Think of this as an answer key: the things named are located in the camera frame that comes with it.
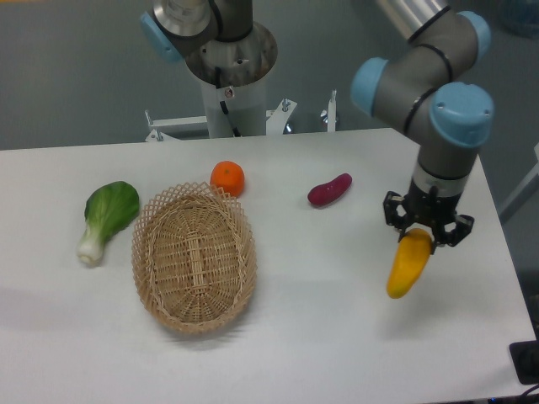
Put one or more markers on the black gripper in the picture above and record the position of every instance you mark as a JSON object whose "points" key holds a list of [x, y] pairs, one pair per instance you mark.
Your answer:
{"points": [[428, 209]]}

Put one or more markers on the yellow mango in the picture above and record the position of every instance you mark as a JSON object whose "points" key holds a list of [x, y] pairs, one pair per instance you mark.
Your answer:
{"points": [[411, 257]]}

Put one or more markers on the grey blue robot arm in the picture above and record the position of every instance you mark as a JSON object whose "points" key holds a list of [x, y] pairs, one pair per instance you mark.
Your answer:
{"points": [[419, 96]]}

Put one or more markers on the woven wicker basket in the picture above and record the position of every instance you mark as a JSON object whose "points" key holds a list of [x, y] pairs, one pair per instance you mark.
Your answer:
{"points": [[193, 258]]}

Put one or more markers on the purple sweet potato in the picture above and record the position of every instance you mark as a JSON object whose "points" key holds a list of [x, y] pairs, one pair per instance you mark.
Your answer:
{"points": [[326, 193]]}

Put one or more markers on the black device at table edge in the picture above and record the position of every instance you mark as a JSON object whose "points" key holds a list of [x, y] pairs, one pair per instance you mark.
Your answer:
{"points": [[525, 360]]}

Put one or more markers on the orange tangerine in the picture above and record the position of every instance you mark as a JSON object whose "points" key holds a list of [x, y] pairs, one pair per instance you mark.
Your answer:
{"points": [[228, 176]]}

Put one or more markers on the green bok choy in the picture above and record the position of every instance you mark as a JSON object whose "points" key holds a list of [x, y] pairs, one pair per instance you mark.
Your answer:
{"points": [[108, 210]]}

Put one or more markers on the white metal base frame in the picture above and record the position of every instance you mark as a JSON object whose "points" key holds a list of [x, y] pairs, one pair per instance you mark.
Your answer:
{"points": [[277, 122]]}

